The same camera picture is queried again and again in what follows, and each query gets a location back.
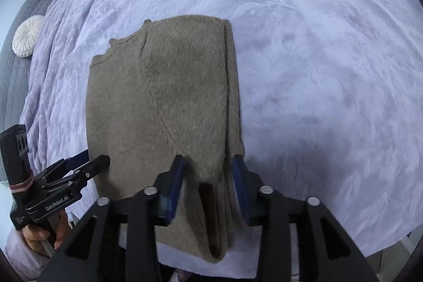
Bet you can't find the lavender plush bed blanket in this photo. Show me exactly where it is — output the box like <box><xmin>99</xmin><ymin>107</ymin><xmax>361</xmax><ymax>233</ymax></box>
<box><xmin>21</xmin><ymin>0</ymin><xmax>422</xmax><ymax>256</ymax></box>

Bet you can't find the white round pleated cushion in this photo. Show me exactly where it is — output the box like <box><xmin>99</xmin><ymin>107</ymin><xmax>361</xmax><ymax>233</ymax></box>
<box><xmin>11</xmin><ymin>15</ymin><xmax>44</xmax><ymax>58</ymax></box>

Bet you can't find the person's left hand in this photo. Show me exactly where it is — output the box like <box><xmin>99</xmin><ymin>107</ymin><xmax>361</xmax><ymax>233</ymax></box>
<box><xmin>22</xmin><ymin>210</ymin><xmax>72</xmax><ymax>257</ymax></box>

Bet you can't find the pink sleeve forearm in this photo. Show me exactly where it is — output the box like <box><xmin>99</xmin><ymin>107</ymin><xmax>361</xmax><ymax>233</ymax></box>
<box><xmin>4</xmin><ymin>229</ymin><xmax>49</xmax><ymax>281</ymax></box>

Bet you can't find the taupe knit sweater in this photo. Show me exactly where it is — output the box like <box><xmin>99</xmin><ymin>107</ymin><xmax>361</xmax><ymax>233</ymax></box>
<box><xmin>86</xmin><ymin>15</ymin><xmax>245</xmax><ymax>263</ymax></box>

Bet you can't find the grey quilted headboard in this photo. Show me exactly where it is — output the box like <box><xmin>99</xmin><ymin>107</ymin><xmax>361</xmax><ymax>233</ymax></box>
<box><xmin>0</xmin><ymin>0</ymin><xmax>52</xmax><ymax>132</ymax></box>

